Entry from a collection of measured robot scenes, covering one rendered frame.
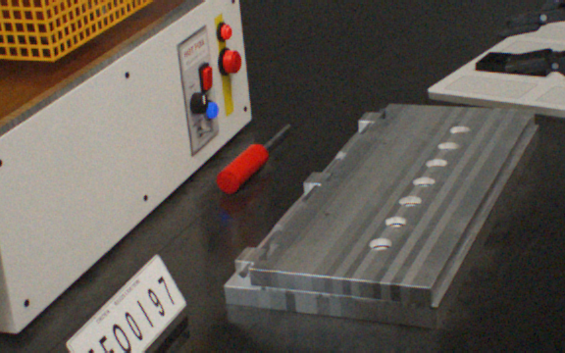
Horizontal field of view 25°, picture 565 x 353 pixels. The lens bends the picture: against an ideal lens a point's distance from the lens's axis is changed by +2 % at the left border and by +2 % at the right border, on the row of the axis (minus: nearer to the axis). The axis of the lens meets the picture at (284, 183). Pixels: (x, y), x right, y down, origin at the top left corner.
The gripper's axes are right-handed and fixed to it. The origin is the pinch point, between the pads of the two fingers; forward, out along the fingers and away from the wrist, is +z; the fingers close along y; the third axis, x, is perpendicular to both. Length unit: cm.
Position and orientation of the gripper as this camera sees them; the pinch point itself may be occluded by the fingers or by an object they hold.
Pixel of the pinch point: (525, 43)
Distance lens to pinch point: 124.5
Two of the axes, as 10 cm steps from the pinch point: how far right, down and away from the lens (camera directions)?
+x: 3.7, -4.0, 8.4
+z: -8.8, 1.4, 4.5
